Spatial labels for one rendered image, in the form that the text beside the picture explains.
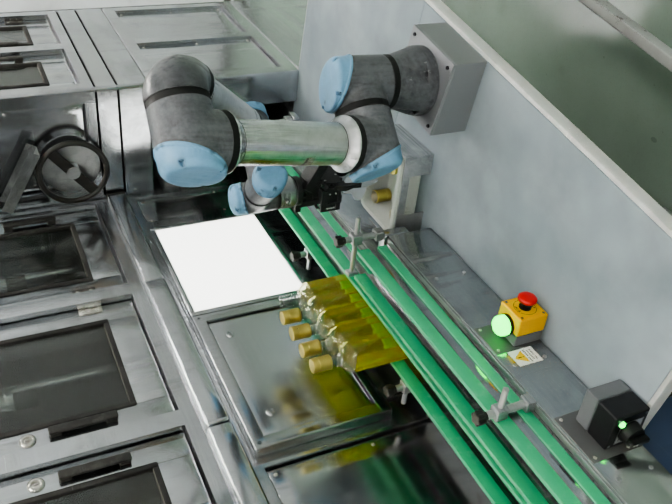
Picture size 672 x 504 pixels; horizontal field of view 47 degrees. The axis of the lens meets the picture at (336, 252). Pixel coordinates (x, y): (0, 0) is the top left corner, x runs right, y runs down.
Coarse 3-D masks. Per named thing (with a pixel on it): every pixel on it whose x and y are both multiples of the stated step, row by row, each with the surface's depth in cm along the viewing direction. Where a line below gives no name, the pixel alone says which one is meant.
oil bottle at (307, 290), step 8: (320, 280) 192; (328, 280) 193; (336, 280) 193; (344, 280) 193; (304, 288) 189; (312, 288) 189; (320, 288) 190; (328, 288) 190; (336, 288) 190; (344, 288) 191; (304, 296) 188; (312, 296) 188; (304, 304) 189
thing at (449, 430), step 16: (288, 208) 230; (304, 224) 224; (304, 240) 217; (320, 256) 211; (336, 272) 206; (400, 368) 178; (416, 384) 174; (432, 400) 170; (432, 416) 166; (448, 416) 167; (448, 432) 163; (464, 432) 164; (464, 448) 160; (464, 464) 157; (480, 464) 157; (480, 480) 153; (496, 480) 154; (496, 496) 150; (512, 496) 151
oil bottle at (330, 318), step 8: (352, 304) 186; (360, 304) 186; (328, 312) 182; (336, 312) 183; (344, 312) 183; (352, 312) 183; (360, 312) 183; (368, 312) 184; (320, 320) 181; (328, 320) 180; (336, 320) 180; (344, 320) 181; (352, 320) 182; (320, 328) 180; (328, 328) 180
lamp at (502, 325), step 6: (498, 318) 157; (504, 318) 157; (510, 318) 157; (492, 324) 159; (498, 324) 157; (504, 324) 156; (510, 324) 157; (498, 330) 157; (504, 330) 156; (510, 330) 157
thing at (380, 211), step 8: (400, 168) 185; (384, 176) 205; (392, 176) 203; (400, 176) 186; (376, 184) 205; (384, 184) 206; (392, 184) 204; (400, 184) 187; (368, 192) 206; (392, 192) 205; (368, 200) 206; (392, 200) 206; (368, 208) 204; (376, 208) 204; (384, 208) 204; (392, 208) 192; (376, 216) 201; (384, 216) 201; (392, 216) 192; (384, 224) 198; (392, 224) 194
